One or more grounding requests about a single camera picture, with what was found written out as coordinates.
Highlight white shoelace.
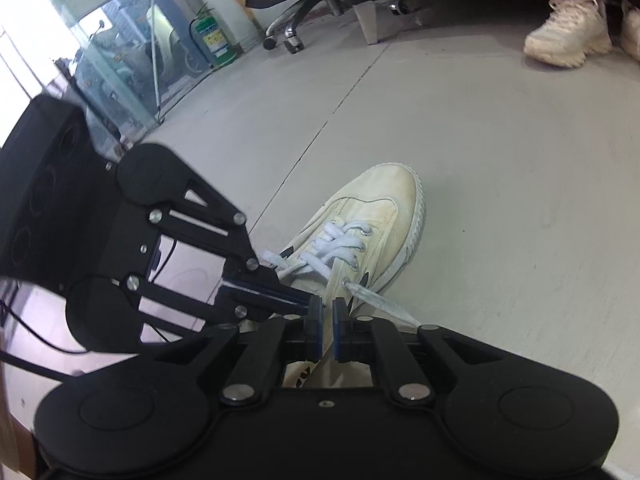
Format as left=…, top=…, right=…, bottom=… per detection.
left=262, top=218, right=420, bottom=327

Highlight white canvas sneaker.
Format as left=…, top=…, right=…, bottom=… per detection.
left=260, top=162, right=425, bottom=388

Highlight green fire extinguisher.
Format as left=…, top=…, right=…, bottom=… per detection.
left=189, top=6, right=238, bottom=70

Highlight pink chunky sneaker right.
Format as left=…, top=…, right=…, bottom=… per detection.
left=620, top=0, right=640, bottom=61

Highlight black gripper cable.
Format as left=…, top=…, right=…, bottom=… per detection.
left=0, top=238, right=177, bottom=386

